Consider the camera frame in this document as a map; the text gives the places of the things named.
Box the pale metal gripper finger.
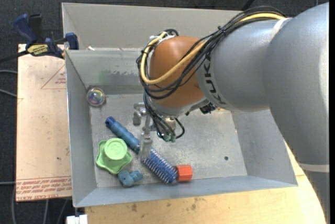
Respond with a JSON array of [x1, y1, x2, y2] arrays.
[[132, 102, 148, 126], [140, 132, 154, 161]]

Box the blue bristle roller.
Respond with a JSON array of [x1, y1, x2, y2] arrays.
[[141, 148, 179, 184]]

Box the green star-shaped cup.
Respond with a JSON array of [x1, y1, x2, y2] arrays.
[[95, 137, 133, 175]]

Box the small teal toy piece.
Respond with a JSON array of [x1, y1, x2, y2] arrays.
[[117, 170, 144, 188]]

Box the grey metal bin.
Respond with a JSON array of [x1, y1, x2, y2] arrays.
[[61, 2, 298, 208]]

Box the clear glass ball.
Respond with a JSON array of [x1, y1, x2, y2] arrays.
[[86, 86, 107, 108]]

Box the orange-red hexagonal block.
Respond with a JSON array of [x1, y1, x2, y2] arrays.
[[175, 164, 194, 183]]

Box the brown cardboard board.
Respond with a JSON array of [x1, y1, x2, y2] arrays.
[[15, 43, 73, 203]]

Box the blue ribbed cylinder handle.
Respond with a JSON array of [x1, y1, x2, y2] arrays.
[[105, 116, 141, 153]]

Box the black cylinder on white bracket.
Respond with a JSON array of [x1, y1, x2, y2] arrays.
[[199, 102, 217, 115]]

